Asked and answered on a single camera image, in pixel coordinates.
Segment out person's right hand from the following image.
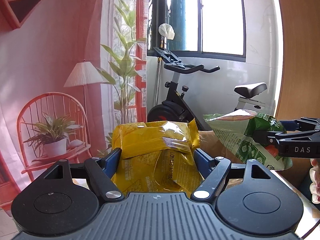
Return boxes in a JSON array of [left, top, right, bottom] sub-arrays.
[[310, 159, 320, 204]]

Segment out wooden board panel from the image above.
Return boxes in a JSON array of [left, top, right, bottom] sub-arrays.
[[276, 0, 319, 119]]

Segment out printed room backdrop cloth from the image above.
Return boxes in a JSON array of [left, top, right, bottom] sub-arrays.
[[1, 0, 148, 211]]

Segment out black exercise bike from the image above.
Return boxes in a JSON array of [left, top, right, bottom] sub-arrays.
[[146, 47, 267, 132]]

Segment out green corn chips bag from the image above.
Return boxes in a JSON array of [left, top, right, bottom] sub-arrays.
[[203, 109, 293, 170]]

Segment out window with dark frame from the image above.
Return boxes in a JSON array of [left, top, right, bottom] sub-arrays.
[[147, 0, 246, 62]]

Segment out plastic lined cardboard box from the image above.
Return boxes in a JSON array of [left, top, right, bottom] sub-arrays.
[[197, 129, 320, 190]]

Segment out yellow snack bag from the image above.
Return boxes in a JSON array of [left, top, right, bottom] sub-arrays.
[[112, 120, 203, 196]]

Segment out white cloth on pole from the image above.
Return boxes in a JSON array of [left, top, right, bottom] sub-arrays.
[[158, 23, 175, 40]]

